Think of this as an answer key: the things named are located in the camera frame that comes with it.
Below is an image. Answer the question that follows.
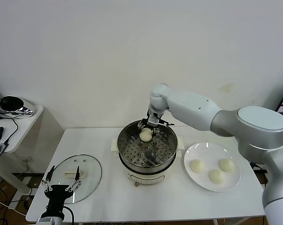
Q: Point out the chrome round device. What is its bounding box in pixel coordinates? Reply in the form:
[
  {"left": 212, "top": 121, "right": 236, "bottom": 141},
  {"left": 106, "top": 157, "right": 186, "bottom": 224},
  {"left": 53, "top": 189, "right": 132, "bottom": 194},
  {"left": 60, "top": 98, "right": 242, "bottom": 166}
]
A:
[{"left": 0, "top": 95, "right": 37, "bottom": 117}]

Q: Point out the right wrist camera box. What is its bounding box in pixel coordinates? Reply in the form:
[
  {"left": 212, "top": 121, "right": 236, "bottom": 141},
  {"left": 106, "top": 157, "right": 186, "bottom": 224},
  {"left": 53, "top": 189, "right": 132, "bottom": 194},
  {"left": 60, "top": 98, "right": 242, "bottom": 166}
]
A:
[{"left": 149, "top": 114, "right": 159, "bottom": 128}]

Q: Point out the white side table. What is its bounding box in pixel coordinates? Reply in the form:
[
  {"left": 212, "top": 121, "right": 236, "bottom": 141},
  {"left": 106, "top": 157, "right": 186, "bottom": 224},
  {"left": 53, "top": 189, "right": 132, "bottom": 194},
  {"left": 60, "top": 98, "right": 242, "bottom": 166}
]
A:
[{"left": 0, "top": 105, "right": 45, "bottom": 210}]

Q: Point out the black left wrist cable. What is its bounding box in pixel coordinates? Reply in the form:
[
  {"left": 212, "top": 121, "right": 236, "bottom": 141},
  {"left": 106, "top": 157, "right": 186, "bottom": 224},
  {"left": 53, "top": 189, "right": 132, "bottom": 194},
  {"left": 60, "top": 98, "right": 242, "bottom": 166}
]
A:
[{"left": 61, "top": 204, "right": 74, "bottom": 225}]

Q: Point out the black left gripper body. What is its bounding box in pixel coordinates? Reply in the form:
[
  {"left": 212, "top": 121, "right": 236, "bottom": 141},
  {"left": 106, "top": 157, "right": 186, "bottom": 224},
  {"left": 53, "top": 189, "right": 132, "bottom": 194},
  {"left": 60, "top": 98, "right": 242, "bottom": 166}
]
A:
[{"left": 44, "top": 184, "right": 71, "bottom": 213}]

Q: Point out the round white plate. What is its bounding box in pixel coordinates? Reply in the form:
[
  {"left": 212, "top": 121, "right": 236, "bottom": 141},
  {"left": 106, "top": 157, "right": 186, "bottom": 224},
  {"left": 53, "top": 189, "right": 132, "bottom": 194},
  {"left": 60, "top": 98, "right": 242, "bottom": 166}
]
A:
[{"left": 183, "top": 142, "right": 241, "bottom": 192}]

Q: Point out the thin white floor cable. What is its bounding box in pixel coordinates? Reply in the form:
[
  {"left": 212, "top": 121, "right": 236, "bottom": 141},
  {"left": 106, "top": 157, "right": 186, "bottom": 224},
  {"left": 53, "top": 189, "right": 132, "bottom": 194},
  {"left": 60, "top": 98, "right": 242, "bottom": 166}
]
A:
[{"left": 0, "top": 198, "right": 27, "bottom": 218}]

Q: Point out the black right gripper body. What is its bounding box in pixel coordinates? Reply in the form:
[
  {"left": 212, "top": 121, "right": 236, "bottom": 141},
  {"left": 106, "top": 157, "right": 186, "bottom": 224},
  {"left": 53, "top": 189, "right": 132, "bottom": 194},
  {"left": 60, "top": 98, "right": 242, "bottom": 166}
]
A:
[{"left": 143, "top": 112, "right": 163, "bottom": 128}]

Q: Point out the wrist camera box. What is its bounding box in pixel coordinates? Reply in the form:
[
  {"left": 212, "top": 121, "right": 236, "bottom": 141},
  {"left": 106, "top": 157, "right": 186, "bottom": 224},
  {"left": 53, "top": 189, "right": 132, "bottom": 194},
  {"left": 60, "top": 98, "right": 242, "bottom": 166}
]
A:
[
  {"left": 149, "top": 114, "right": 159, "bottom": 128},
  {"left": 36, "top": 217, "right": 57, "bottom": 225}
]

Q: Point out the white steamed baozi bun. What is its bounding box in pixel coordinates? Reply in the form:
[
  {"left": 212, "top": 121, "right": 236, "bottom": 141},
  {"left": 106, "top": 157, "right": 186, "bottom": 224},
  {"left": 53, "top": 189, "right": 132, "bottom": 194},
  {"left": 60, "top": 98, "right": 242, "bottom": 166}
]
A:
[
  {"left": 218, "top": 158, "right": 235, "bottom": 172},
  {"left": 189, "top": 159, "right": 206, "bottom": 173},
  {"left": 208, "top": 169, "right": 226, "bottom": 185},
  {"left": 139, "top": 127, "right": 153, "bottom": 143}
]

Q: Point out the round glass pot lid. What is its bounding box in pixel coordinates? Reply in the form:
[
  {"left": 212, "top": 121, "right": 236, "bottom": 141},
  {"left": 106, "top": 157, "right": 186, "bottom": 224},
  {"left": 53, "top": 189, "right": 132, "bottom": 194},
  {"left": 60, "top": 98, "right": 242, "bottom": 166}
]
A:
[{"left": 49, "top": 154, "right": 103, "bottom": 204}]

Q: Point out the stainless steel steamer basket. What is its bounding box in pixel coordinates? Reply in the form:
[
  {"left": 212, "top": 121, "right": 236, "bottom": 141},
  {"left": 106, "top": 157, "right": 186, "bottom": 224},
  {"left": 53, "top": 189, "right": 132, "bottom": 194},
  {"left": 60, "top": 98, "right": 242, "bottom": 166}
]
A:
[{"left": 117, "top": 119, "right": 179, "bottom": 169}]

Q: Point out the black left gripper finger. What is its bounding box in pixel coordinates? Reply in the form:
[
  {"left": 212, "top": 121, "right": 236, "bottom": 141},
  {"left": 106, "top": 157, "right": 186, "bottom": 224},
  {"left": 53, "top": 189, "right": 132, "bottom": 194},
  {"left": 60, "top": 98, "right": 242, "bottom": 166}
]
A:
[
  {"left": 65, "top": 166, "right": 82, "bottom": 193},
  {"left": 42, "top": 165, "right": 55, "bottom": 193}
]

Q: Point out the thin black desk cable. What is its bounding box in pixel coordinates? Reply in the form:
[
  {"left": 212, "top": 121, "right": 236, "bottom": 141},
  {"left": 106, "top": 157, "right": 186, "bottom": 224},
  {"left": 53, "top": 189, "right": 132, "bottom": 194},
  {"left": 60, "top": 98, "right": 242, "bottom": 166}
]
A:
[{"left": 0, "top": 114, "right": 19, "bottom": 145}]

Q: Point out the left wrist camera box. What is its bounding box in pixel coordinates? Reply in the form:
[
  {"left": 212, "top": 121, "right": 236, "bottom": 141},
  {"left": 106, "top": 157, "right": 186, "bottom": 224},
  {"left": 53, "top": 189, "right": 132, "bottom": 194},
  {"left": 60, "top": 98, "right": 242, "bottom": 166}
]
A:
[{"left": 36, "top": 217, "right": 57, "bottom": 225}]

